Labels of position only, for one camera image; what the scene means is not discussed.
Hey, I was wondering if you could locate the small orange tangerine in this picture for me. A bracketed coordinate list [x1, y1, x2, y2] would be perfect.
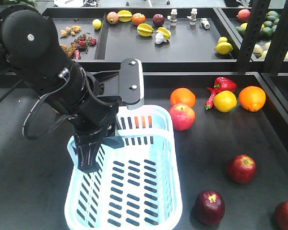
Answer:
[134, 115, 152, 128]

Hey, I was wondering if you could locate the bright red apple right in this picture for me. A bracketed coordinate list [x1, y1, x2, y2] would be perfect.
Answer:
[227, 154, 257, 184]

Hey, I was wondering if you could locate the pink red apple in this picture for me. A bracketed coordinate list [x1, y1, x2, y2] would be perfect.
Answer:
[169, 103, 196, 131]

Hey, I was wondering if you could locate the round orange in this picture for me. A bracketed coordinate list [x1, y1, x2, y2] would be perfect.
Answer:
[170, 88, 196, 108]

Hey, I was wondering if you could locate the white plastic basket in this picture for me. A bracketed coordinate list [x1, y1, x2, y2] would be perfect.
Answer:
[64, 105, 182, 230]

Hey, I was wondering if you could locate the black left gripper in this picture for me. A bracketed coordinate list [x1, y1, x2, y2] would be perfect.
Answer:
[71, 96, 124, 173]

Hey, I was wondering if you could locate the yellow lemon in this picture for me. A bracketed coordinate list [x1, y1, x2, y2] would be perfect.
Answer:
[215, 42, 233, 55]

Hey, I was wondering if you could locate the black shelf post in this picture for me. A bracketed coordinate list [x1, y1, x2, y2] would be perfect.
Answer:
[236, 0, 270, 72]

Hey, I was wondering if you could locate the large orange right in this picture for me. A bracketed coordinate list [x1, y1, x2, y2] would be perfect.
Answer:
[238, 86, 266, 112]

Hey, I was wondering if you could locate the red bell pepper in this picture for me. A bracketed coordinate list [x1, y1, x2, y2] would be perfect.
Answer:
[214, 77, 237, 93]

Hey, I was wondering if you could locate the yellow starfruit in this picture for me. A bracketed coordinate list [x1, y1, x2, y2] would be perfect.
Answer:
[137, 23, 154, 37]

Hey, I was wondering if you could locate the dark red plum apple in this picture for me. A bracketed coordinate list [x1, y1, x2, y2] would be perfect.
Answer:
[152, 13, 165, 27]

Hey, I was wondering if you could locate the white garlic bulb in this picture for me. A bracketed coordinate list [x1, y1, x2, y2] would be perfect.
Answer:
[155, 33, 168, 45]

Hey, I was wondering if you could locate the red chili pepper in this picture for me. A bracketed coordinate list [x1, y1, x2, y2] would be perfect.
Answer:
[205, 87, 216, 110]

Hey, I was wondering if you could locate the black upper fruit tray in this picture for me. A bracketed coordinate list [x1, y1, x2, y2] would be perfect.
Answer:
[43, 7, 240, 71]

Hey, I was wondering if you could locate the yellow round fruit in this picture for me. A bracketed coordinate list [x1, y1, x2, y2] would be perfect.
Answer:
[213, 91, 238, 113]

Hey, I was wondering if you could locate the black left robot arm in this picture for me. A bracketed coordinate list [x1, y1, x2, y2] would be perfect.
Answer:
[0, 5, 119, 173]

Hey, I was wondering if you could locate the red yellow apple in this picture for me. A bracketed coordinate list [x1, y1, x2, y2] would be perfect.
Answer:
[275, 201, 288, 230]

